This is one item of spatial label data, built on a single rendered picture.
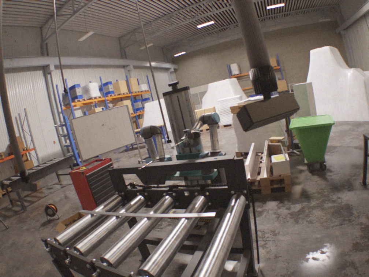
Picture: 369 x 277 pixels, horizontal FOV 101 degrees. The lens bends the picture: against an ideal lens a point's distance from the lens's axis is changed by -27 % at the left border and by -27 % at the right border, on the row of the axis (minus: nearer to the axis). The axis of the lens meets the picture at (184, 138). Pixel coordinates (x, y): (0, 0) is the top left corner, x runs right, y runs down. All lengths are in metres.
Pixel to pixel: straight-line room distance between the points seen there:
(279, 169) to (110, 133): 4.78
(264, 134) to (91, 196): 3.68
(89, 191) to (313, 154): 3.84
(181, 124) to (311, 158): 2.35
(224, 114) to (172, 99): 7.37
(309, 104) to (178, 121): 3.07
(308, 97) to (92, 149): 5.65
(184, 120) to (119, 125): 4.21
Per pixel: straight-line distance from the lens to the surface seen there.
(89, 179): 3.68
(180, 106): 2.45
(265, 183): 3.26
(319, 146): 3.70
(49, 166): 6.69
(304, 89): 4.71
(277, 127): 4.68
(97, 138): 6.23
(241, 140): 5.07
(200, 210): 1.50
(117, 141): 6.43
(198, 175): 2.32
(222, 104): 9.71
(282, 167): 3.21
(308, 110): 4.75
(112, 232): 1.64
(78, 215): 4.00
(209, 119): 2.16
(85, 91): 13.26
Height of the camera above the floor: 1.63
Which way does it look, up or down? 10 degrees down
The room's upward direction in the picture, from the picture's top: 13 degrees counter-clockwise
